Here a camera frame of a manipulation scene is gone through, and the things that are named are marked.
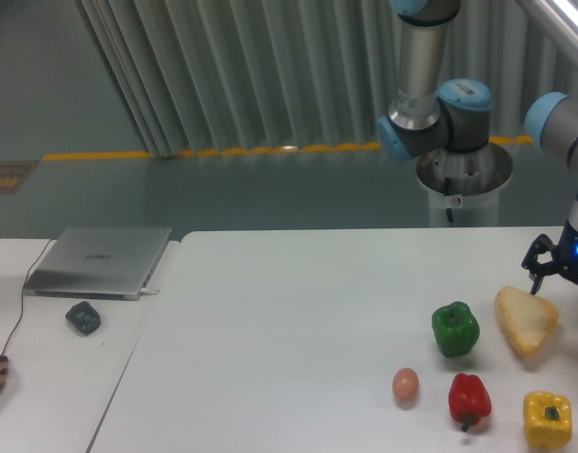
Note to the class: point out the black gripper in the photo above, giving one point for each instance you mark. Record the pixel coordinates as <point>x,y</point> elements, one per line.
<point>540,261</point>

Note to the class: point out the triangular toasted bread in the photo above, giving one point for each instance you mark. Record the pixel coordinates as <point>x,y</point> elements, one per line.
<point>526,320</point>

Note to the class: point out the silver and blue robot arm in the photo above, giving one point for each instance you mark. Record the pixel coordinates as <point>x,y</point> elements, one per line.
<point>444,127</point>

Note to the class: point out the green bell pepper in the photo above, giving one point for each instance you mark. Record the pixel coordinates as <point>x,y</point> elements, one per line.
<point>455,329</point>

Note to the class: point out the yellow bell pepper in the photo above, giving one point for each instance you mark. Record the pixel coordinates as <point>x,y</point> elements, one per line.
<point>547,420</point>

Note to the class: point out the red bell pepper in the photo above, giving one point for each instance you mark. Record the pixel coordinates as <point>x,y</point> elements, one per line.
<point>469,401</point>

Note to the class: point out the brown egg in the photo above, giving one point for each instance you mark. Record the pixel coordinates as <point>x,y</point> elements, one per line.
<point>405,385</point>

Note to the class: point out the grey pleated curtain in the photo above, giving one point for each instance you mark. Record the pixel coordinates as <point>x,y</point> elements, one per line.
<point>198,75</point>

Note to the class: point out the silver closed laptop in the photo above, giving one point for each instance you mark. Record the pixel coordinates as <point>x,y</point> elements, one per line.
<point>98,262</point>

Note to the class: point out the small black plastic object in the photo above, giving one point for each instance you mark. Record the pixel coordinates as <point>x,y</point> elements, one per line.
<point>84,318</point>

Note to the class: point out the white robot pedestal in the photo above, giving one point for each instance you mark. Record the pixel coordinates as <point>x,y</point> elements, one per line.
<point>464,189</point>

